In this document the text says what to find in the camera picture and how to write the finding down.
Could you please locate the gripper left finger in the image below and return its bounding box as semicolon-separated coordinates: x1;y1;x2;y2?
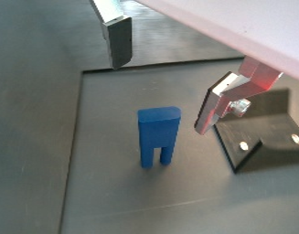
90;0;132;69

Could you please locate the blue square-circle object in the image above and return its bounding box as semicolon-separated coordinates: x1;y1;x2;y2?
136;106;181;168

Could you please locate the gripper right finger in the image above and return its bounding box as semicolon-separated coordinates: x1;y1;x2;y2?
194;57;282;134

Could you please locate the black curved regrasp stand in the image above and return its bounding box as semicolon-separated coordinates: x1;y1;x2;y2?
214;89;299;174

